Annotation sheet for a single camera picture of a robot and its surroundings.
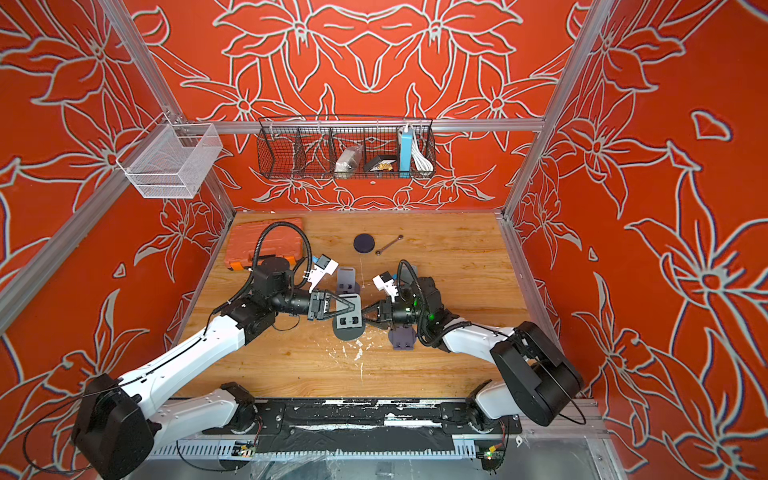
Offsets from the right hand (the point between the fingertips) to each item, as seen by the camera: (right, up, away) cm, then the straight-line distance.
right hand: (354, 326), depth 72 cm
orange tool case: (-30, +21, +34) cm, 50 cm away
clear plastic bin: (-60, +46, +20) cm, 78 cm away
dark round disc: (0, +20, +38) cm, 43 cm away
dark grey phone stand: (-1, +2, -5) cm, 6 cm away
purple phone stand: (-4, +8, +20) cm, 22 cm away
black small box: (+7, +44, +15) cm, 47 cm away
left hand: (0, +6, -6) cm, 8 cm away
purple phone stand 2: (+13, -8, +13) cm, 20 cm away
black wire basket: (-19, +53, +29) cm, 63 cm away
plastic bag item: (-4, +47, +20) cm, 51 cm away
